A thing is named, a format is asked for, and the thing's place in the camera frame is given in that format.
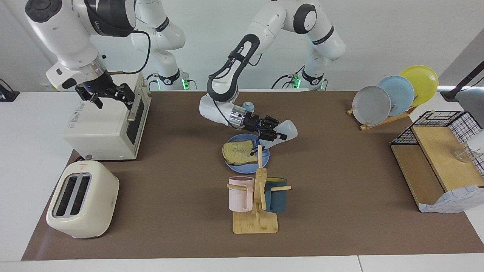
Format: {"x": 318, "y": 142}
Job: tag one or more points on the dark teal mug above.
{"x": 276, "y": 198}

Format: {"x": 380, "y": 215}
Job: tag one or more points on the wooden mug rack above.
{"x": 255, "y": 224}

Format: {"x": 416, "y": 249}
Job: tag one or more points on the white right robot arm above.
{"x": 68, "y": 41}

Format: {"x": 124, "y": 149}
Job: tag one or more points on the clear glass cup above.
{"x": 463, "y": 155}

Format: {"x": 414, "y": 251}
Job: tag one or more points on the light blue plate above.
{"x": 401, "y": 90}

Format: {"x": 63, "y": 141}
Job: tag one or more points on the pink mug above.
{"x": 239, "y": 196}

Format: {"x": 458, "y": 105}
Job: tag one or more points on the white toaster oven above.
{"x": 102, "y": 128}

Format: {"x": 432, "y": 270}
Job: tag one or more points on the blue round plate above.
{"x": 264, "y": 158}

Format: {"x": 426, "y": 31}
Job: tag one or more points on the white wall socket box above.
{"x": 47, "y": 87}

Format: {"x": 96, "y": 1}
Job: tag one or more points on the brown table mat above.
{"x": 181, "y": 189}

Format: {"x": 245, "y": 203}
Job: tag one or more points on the translucent seasoning bottle blue cap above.
{"x": 289, "y": 130}

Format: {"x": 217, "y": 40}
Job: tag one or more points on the wooden plate rack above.
{"x": 382, "y": 122}

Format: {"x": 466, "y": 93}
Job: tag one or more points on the small black clamp base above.
{"x": 7, "y": 96}

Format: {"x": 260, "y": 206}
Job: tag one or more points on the white blue patterned cloth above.
{"x": 453, "y": 200}

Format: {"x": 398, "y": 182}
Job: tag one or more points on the yellow plate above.
{"x": 423, "y": 81}

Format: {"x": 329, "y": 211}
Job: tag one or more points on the grey rounded object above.
{"x": 472, "y": 104}

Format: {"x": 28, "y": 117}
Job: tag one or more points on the toasted bread slice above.
{"x": 239, "y": 153}

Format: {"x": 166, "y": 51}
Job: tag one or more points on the small blue call bell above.
{"x": 249, "y": 107}

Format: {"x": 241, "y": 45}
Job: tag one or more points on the cream two-slot toaster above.
{"x": 98, "y": 204}

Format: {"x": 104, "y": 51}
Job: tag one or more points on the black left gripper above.
{"x": 256, "y": 121}

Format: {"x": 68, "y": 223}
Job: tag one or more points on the pale grey plate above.
{"x": 370, "y": 105}

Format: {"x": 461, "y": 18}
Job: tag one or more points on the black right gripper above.
{"x": 100, "y": 87}

